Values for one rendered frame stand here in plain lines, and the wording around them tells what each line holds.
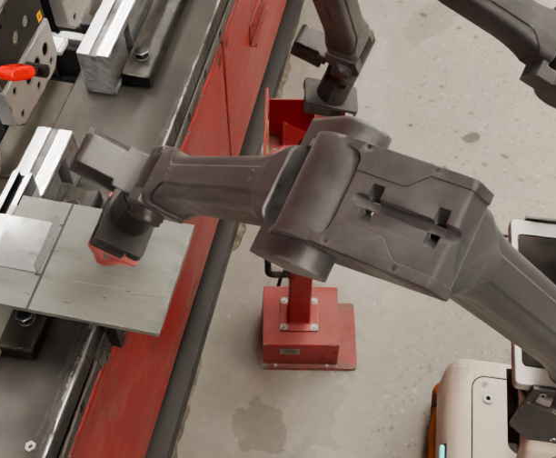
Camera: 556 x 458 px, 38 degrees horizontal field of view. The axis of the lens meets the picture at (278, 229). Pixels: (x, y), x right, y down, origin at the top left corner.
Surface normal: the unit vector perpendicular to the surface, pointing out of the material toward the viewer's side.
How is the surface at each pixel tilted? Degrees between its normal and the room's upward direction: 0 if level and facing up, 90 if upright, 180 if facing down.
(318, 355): 90
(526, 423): 90
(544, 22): 39
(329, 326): 1
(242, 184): 54
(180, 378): 0
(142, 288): 0
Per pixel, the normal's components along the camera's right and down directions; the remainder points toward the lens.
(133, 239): 0.47, -0.42
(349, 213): -0.32, -0.29
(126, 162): 0.30, 0.01
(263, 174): -0.79, -0.44
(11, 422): 0.00, -0.58
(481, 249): 0.66, 0.22
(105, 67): -0.21, 0.80
